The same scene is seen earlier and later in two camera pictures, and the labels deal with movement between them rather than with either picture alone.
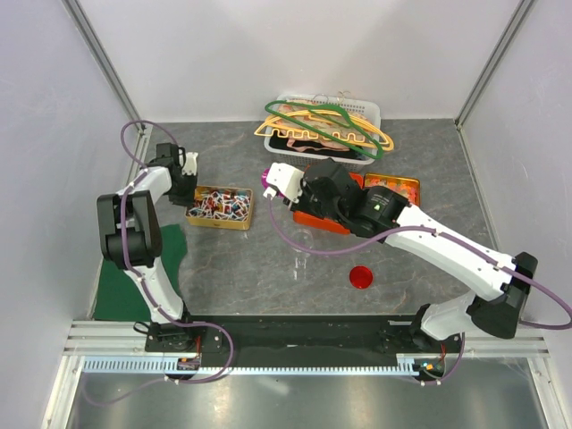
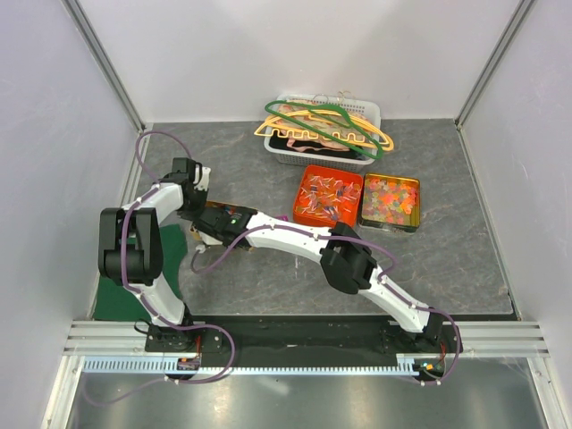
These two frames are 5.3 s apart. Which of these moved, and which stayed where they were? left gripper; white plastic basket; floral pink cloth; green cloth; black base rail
Moved: left gripper
Stayed: floral pink cloth; green cloth; white plastic basket; black base rail
